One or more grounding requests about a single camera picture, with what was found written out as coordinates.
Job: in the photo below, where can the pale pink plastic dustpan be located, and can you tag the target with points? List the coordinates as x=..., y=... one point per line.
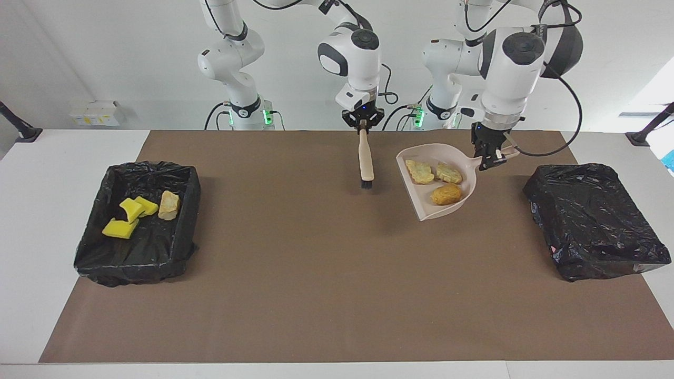
x=423, y=197

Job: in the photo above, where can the notched yellow green sponge piece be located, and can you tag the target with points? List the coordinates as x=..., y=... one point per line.
x=131, y=209

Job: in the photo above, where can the toy croissant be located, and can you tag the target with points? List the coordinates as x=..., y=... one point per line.
x=169, y=206

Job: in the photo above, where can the rectangular yellow green sponge piece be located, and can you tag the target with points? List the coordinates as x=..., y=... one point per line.
x=120, y=229

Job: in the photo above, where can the white wall socket box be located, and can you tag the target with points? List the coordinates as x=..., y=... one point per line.
x=95, y=115

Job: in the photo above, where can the blue object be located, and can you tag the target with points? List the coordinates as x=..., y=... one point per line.
x=670, y=160

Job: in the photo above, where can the black bag covered bin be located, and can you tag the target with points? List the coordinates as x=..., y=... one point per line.
x=595, y=226

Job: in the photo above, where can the rounded pale fried snack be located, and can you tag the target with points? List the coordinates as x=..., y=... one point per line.
x=419, y=172

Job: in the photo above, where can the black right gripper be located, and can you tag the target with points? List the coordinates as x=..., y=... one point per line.
x=363, y=116

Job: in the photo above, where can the black camera stand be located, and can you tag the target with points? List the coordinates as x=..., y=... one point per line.
x=638, y=139
x=29, y=134

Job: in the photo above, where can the small yellow green sponge piece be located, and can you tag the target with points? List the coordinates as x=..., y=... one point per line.
x=148, y=207

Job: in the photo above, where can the open black bag lined bin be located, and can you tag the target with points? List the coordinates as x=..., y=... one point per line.
x=131, y=258

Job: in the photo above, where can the orange brown bread roll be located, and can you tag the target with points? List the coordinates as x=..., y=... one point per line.
x=446, y=195

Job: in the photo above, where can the angular pale fried snack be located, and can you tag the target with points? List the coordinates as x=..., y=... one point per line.
x=449, y=173

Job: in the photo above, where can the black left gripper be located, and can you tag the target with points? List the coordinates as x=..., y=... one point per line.
x=488, y=138

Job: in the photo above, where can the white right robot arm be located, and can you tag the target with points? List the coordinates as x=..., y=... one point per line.
x=353, y=58

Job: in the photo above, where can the brown table mat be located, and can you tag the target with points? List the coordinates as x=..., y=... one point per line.
x=337, y=331

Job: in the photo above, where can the beige hand brush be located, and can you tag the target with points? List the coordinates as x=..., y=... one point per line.
x=365, y=158

